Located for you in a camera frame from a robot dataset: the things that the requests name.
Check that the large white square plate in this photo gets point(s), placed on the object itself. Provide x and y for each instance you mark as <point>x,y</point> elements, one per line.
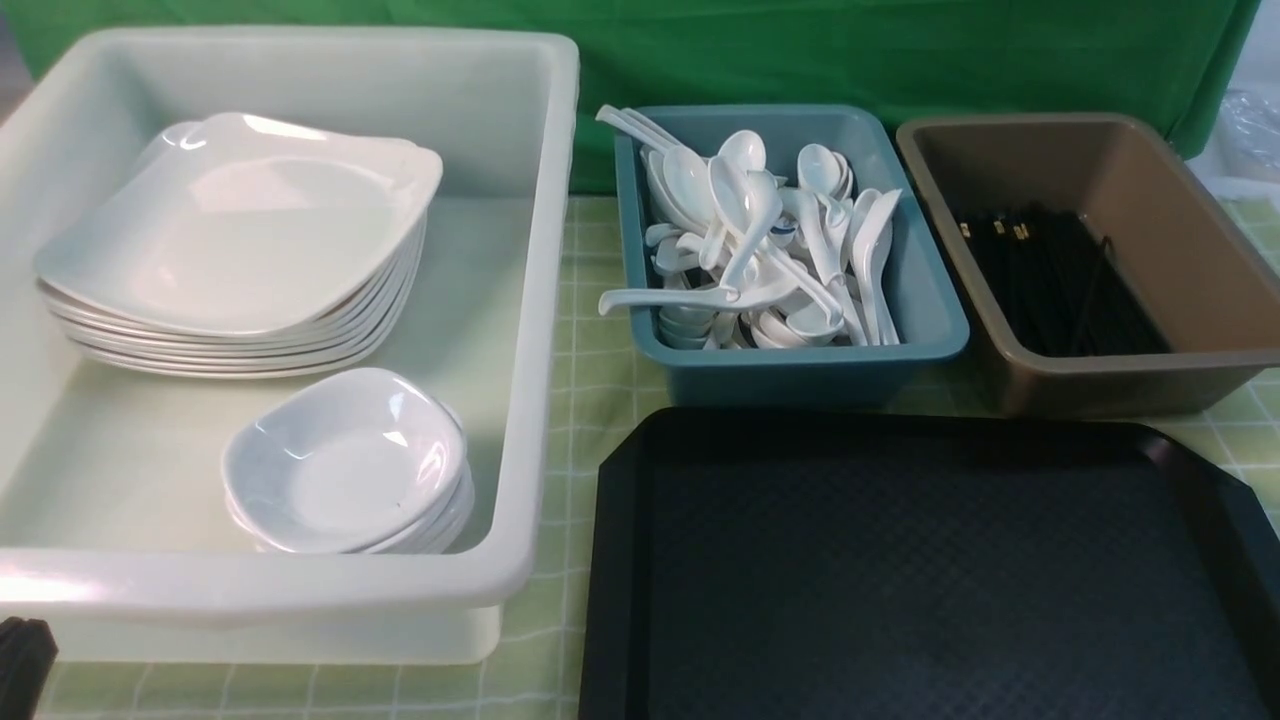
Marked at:
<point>245,226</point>

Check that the teal plastic spoon bin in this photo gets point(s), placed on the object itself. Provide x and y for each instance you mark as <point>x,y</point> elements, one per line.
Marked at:
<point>920,294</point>

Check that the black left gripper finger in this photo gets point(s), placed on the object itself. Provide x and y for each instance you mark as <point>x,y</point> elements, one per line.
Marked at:
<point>28,651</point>

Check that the brown plastic chopstick bin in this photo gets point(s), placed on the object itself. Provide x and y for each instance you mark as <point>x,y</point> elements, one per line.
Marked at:
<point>1198,276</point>

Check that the large white plastic tub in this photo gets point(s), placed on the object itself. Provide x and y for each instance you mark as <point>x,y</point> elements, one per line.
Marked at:
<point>115,530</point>

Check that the green backdrop cloth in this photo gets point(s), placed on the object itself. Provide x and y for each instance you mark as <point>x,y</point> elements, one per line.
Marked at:
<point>1164,62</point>

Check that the bundle of black chopsticks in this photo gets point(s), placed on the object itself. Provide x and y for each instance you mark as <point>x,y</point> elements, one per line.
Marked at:
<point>1058,285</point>

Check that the stack of small white bowls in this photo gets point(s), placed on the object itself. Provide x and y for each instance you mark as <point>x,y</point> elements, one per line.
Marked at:
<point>362,462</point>

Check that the pile of white spoons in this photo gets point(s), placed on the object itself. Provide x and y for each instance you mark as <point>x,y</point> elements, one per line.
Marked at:
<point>746,257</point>

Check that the stack of white square plates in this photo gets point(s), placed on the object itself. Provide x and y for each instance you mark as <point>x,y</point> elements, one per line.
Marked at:
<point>354,330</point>

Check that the black plastic serving tray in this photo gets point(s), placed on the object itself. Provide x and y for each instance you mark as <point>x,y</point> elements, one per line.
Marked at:
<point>790,564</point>

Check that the green checkered tablecloth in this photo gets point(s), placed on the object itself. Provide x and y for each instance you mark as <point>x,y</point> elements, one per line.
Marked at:
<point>601,387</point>

